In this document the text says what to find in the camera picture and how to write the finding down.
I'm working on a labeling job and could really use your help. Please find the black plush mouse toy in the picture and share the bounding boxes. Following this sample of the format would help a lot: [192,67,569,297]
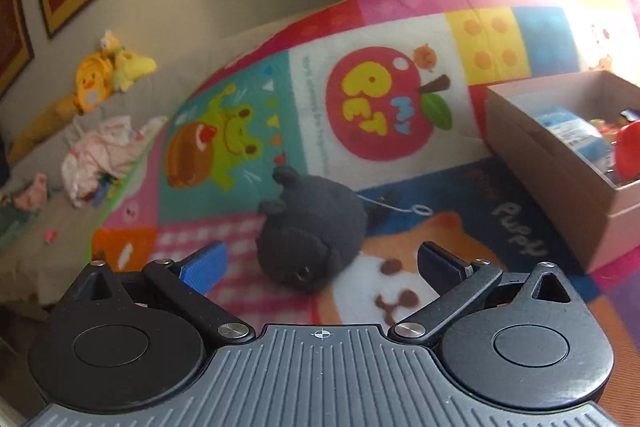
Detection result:
[255,163,434,296]

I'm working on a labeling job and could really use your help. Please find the pink crumpled cloth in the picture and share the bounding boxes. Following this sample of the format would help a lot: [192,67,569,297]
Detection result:
[61,115,167,207]

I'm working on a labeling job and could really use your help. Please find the colourful cartoon play mat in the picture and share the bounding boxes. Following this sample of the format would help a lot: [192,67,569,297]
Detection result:
[91,0,639,426]

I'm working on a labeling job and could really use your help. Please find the pink cardboard box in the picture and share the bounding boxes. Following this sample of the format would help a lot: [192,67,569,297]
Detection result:
[485,72,639,271]

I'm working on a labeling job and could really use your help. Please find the blue white tissue pack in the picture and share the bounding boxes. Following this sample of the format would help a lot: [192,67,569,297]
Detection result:
[533,106,613,171]

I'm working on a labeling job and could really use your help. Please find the yellow plush toys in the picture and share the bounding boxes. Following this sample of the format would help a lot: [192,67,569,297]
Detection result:
[8,30,157,166]

